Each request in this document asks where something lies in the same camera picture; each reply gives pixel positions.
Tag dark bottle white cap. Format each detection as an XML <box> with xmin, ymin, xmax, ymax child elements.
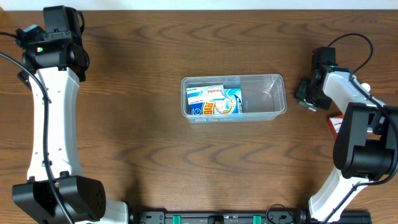
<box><xmin>361</xmin><ymin>83</ymin><xmax>371</xmax><ymax>92</ymax></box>

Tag blue Kool Fever box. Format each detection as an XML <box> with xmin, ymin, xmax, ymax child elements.
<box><xmin>189</xmin><ymin>88</ymin><xmax>244</xmax><ymax>115</ymax></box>

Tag white Panadol box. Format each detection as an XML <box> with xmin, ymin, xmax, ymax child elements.
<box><xmin>186</xmin><ymin>85</ymin><xmax>224</xmax><ymax>105</ymax></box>

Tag clear plastic container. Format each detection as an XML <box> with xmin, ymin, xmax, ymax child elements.
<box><xmin>181</xmin><ymin>74</ymin><xmax>287</xmax><ymax>123</ymax></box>

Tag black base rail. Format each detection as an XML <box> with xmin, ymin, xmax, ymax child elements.
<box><xmin>129</xmin><ymin>210</ymin><xmax>373</xmax><ymax>224</ymax></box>

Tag red medicine box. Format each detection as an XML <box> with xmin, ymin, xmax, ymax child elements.
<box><xmin>328</xmin><ymin>114</ymin><xmax>344</xmax><ymax>139</ymax></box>

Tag green Zam-Buk box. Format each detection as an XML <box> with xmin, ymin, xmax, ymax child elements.
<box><xmin>298</xmin><ymin>99</ymin><xmax>318</xmax><ymax>112</ymax></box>

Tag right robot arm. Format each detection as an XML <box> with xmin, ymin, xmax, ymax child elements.
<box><xmin>295</xmin><ymin>47</ymin><xmax>397</xmax><ymax>223</ymax></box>

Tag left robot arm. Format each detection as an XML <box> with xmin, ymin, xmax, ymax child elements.
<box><xmin>12</xmin><ymin>6</ymin><xmax>130</xmax><ymax>223</ymax></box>

